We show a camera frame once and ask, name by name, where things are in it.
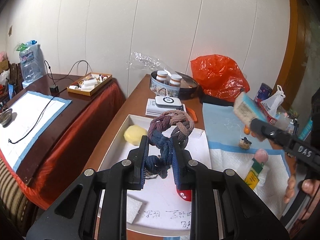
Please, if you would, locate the pad on side table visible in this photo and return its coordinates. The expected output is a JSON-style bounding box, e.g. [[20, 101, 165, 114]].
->
[[0, 91, 72, 172]]

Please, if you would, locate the orange strap handle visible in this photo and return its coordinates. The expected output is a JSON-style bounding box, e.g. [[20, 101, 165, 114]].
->
[[185, 107, 198, 123]]

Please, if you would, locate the orange plastic bag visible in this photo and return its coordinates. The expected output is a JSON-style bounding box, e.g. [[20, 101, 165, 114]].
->
[[190, 54, 250, 102]]

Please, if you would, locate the blue can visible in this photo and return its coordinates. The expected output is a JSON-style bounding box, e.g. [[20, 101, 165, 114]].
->
[[254, 83, 273, 102]]

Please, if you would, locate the small metal dish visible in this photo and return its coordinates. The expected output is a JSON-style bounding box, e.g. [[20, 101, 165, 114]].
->
[[0, 108, 12, 127]]

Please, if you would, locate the white device box stack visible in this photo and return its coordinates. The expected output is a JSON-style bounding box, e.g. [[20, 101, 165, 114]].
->
[[145, 96, 186, 117]]

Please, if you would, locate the wooden tray with items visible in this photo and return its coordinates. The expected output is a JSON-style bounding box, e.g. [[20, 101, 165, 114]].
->
[[67, 73, 113, 96]]

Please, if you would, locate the round tin with bottles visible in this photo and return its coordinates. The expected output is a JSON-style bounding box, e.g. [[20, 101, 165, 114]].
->
[[150, 70, 182, 98]]

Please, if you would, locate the red plastic basket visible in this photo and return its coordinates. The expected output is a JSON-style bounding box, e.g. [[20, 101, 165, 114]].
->
[[257, 98, 279, 125]]

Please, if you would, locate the brown beige braided scrunchie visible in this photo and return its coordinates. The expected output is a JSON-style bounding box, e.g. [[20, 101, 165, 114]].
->
[[239, 137, 252, 150]]

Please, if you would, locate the large water bottle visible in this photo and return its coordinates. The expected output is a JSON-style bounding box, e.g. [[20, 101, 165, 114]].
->
[[15, 40, 43, 82]]

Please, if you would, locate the red plush apple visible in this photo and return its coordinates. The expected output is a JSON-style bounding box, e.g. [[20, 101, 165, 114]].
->
[[176, 189, 192, 202]]

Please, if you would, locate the white plastic bag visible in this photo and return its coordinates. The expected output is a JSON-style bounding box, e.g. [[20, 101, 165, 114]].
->
[[260, 85, 286, 119]]

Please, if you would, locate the blue white absorbent pad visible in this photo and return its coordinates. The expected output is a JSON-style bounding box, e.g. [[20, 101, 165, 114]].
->
[[202, 103, 290, 218]]

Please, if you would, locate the white foam tray box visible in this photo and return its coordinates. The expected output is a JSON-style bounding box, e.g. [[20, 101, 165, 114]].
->
[[95, 114, 213, 237]]

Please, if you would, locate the translucent plastic jug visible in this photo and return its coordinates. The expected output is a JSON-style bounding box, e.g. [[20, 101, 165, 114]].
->
[[275, 112, 296, 134]]

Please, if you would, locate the yellow sponge piece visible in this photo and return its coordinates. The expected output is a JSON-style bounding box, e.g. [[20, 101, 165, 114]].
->
[[124, 125, 148, 146]]

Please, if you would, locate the black cable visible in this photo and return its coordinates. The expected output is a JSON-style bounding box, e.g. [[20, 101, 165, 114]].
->
[[8, 60, 94, 145]]

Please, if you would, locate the mandarin orange left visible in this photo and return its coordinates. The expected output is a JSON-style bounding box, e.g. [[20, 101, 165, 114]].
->
[[244, 126, 251, 135]]

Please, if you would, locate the white blue sponge block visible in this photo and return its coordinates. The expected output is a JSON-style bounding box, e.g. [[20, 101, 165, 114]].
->
[[233, 92, 267, 127]]

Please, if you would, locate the person right hand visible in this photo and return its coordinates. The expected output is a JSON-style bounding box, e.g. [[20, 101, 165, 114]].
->
[[284, 175, 319, 205]]

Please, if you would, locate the pink fluffy ball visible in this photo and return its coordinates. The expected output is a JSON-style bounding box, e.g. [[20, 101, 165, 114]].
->
[[254, 149, 268, 165]]

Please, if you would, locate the purple blue braided scrunchie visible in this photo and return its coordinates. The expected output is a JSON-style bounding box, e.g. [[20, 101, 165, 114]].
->
[[145, 109, 195, 179]]

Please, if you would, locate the clear plastic wrap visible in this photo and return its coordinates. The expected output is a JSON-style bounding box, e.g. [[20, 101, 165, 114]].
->
[[127, 51, 174, 73]]

